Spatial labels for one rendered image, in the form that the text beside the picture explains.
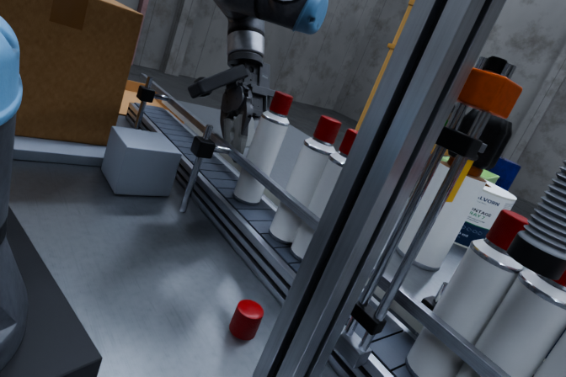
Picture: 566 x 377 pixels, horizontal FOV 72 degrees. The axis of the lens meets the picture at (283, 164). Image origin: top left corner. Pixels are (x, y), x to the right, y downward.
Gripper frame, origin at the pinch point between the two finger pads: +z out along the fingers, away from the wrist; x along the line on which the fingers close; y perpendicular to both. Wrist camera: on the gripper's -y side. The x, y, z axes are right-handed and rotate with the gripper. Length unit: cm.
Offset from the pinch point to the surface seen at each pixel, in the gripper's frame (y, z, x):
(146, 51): 215, -265, 593
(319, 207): -1.6, 9.9, -24.0
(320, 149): -1.4, 1.5, -23.9
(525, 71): 925, -312, 207
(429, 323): -3.9, 21.5, -41.3
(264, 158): -0.6, 1.5, -10.1
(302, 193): -1.4, 7.9, -20.4
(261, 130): -1.9, -3.0, -10.8
